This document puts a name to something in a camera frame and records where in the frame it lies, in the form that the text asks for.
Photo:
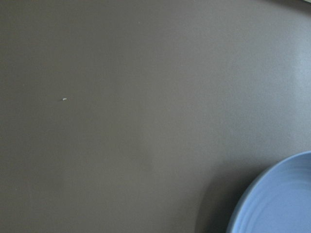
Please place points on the blue round plate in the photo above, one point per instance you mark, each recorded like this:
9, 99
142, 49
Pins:
277, 201

